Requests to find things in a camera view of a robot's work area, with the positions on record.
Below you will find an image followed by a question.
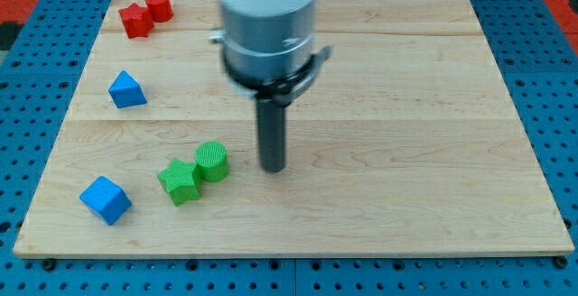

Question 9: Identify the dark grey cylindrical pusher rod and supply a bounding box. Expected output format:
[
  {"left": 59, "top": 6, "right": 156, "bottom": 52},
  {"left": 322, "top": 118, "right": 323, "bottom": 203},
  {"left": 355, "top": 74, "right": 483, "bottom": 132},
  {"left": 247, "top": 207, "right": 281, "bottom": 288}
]
[{"left": 256, "top": 99, "right": 286, "bottom": 173}]

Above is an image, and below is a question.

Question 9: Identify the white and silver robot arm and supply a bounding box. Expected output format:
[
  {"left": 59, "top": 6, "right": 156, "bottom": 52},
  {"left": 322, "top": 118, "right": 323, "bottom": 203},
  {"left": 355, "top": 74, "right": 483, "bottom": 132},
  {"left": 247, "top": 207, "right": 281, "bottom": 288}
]
[{"left": 210, "top": 0, "right": 332, "bottom": 172}]

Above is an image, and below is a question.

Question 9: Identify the green star block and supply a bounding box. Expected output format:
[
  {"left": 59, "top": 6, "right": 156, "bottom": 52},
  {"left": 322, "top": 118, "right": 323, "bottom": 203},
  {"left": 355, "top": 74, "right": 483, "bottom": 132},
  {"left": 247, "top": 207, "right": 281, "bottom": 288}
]
[{"left": 157, "top": 158, "right": 202, "bottom": 207}]

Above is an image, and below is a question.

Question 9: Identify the blue triangle block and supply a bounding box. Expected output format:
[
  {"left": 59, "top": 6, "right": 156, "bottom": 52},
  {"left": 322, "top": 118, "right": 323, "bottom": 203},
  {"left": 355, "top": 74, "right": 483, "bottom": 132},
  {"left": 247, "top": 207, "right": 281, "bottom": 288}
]
[{"left": 108, "top": 70, "right": 147, "bottom": 108}]

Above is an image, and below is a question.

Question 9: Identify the red star block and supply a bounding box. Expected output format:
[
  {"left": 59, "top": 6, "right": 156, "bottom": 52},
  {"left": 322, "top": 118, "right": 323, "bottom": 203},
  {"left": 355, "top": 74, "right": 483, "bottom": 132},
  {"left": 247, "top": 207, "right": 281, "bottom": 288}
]
[{"left": 118, "top": 3, "right": 154, "bottom": 39}]

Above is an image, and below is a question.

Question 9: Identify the green cylinder block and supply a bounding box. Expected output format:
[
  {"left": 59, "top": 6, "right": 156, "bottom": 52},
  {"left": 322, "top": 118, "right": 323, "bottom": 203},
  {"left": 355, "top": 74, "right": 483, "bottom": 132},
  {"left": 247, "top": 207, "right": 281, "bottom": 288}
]
[{"left": 195, "top": 141, "right": 229, "bottom": 182}]

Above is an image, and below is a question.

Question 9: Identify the light wooden board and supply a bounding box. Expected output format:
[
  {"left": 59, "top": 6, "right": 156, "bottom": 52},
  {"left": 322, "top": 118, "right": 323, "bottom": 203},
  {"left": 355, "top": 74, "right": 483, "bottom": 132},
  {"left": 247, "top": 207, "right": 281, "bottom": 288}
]
[{"left": 14, "top": 0, "right": 574, "bottom": 259}]

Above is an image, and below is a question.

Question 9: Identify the red cylinder block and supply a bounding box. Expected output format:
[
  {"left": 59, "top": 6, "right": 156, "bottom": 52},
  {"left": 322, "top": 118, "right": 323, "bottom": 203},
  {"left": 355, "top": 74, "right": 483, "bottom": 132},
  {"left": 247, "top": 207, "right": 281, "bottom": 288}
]
[{"left": 144, "top": 0, "right": 173, "bottom": 23}]

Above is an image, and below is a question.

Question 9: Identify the blue cube block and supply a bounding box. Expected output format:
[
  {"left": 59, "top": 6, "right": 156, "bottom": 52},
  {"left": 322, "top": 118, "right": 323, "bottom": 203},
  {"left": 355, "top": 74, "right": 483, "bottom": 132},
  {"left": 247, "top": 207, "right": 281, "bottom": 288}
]
[{"left": 79, "top": 176, "right": 132, "bottom": 226}]

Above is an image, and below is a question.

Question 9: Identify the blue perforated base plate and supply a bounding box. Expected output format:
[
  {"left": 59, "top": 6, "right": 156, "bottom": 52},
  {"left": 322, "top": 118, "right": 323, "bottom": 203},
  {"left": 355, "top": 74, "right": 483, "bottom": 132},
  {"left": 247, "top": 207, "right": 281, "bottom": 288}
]
[{"left": 1, "top": 0, "right": 577, "bottom": 295}]

